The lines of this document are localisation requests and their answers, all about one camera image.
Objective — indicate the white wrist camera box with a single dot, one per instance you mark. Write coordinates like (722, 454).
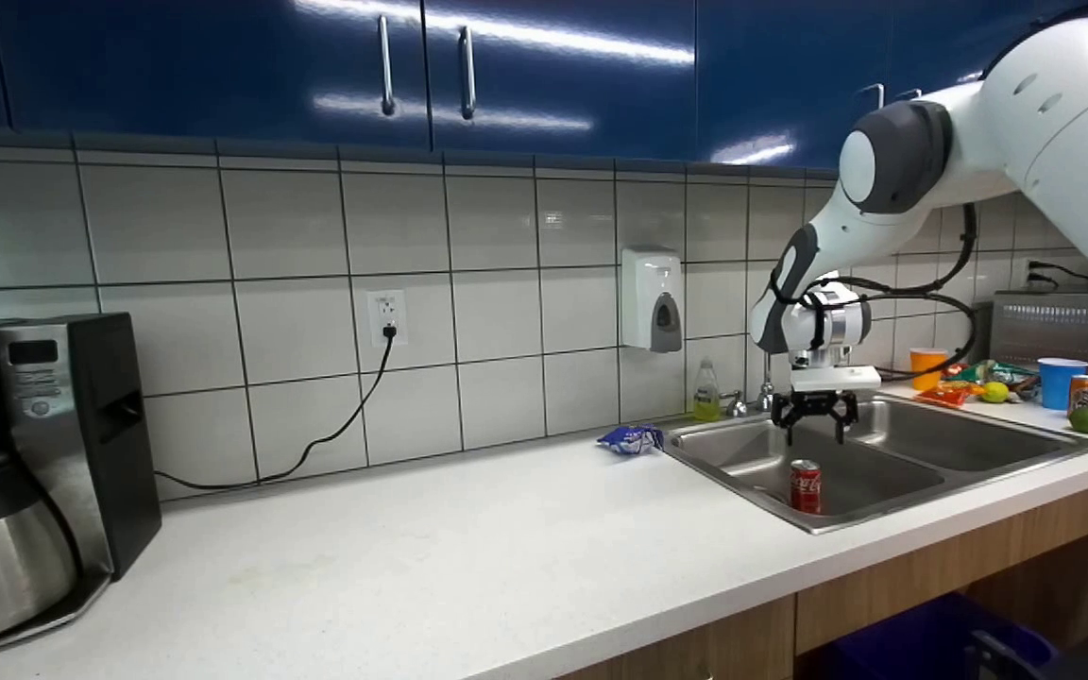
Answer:
(836, 378)

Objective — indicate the white soap dispenser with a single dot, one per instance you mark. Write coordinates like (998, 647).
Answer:
(652, 301)

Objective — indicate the steel coffee carafe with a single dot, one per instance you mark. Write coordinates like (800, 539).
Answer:
(2, 568)

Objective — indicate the yellow lemon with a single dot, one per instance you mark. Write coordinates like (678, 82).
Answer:
(997, 393)

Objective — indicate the wooden base cabinet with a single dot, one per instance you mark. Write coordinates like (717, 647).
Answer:
(897, 587)

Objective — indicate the blue bin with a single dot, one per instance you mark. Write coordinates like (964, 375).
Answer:
(922, 643)

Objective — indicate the stainless steel double sink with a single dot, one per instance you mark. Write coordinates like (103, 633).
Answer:
(897, 479)

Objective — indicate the orange snack bag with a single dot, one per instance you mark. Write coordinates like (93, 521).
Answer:
(946, 393)

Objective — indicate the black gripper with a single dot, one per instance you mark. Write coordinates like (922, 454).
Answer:
(819, 407)

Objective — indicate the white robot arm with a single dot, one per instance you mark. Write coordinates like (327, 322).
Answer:
(1047, 114)

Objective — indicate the white wall outlet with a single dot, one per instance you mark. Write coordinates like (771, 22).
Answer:
(385, 309)

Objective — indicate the black coffee maker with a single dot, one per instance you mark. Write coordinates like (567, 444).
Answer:
(108, 430)

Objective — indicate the blue crumpled wrapper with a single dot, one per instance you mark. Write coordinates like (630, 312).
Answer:
(630, 439)

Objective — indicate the green dish soap bottle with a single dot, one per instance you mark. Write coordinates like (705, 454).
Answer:
(705, 401)

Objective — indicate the stainless steel appliance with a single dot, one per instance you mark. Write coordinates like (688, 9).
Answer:
(1056, 325)

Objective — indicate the green snack bag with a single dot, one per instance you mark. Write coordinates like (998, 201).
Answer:
(1004, 373)

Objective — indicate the red soda can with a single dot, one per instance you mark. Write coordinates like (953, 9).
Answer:
(808, 484)

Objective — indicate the blue cup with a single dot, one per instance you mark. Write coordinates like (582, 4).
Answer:
(1061, 385)

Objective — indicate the orange cup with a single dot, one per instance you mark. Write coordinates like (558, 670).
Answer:
(930, 385)

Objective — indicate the black chair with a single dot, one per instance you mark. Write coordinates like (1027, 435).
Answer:
(1074, 664)

